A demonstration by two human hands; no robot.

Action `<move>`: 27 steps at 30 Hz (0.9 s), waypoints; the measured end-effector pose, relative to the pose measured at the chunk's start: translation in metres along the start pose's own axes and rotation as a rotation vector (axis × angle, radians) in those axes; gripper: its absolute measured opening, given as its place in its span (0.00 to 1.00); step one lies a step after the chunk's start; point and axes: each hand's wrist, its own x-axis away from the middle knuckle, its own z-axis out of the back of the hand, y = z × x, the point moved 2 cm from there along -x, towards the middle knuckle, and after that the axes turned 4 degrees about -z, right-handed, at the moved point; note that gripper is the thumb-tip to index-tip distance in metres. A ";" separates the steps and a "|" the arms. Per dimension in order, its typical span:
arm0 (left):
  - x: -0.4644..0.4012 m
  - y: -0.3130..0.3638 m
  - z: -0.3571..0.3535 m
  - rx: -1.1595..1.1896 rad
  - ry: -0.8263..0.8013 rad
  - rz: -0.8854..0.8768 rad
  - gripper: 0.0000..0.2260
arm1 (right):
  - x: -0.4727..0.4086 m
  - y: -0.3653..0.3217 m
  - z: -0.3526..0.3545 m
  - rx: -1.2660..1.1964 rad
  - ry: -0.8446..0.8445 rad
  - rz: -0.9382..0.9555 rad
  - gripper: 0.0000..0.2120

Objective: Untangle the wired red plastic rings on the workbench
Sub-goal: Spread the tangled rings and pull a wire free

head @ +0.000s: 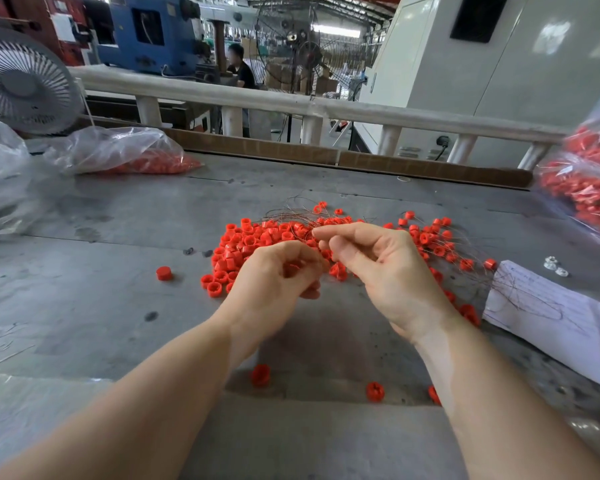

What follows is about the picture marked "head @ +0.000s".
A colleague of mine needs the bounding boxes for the person's right hand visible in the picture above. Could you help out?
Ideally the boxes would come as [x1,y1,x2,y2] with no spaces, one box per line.
[312,221,461,346]

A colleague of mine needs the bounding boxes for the person's left hand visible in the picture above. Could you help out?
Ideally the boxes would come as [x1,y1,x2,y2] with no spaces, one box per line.
[212,241,329,346]

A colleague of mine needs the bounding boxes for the pile of red plastic rings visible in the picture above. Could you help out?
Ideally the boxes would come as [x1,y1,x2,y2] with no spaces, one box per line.
[201,201,499,329]

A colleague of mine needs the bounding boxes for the bundle of thin metal wires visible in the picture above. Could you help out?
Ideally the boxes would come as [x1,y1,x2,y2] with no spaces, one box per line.
[265,207,401,286]

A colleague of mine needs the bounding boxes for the person's right forearm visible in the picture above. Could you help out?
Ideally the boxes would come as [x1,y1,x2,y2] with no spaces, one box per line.
[412,315,600,480]

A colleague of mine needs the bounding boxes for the person's left forearm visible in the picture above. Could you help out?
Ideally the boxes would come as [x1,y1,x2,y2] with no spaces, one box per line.
[0,317,256,480]

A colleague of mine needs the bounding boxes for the brown wooden board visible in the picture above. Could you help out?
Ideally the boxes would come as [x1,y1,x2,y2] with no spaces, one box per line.
[72,117,533,190]

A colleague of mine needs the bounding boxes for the white paper sheet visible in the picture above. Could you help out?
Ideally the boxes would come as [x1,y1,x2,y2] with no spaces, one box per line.
[483,259,600,396]

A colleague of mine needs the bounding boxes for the white metal railing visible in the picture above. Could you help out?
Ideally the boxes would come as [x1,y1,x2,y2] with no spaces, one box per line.
[68,65,571,172]

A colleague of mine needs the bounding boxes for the clear bag with red pieces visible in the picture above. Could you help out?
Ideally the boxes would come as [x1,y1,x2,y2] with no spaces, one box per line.
[42,127,203,176]

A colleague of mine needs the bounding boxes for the large clear bag red pieces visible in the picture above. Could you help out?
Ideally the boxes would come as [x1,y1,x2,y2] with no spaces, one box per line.
[533,79,600,241]

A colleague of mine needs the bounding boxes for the large grey machine cabinet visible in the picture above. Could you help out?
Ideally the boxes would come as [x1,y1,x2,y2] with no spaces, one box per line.
[352,0,600,169]

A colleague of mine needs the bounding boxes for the blue industrial machine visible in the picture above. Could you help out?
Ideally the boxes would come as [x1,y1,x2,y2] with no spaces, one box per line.
[92,0,203,77]

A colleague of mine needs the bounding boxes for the white desk fan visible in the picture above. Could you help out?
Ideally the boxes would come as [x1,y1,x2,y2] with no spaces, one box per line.
[0,27,84,137]

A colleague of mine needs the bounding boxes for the red industrial machine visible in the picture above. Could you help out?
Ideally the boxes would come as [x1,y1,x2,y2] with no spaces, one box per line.
[0,0,84,67]

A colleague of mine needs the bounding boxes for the black pedestal fan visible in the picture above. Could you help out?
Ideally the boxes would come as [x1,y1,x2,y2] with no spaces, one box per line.
[290,37,325,146]

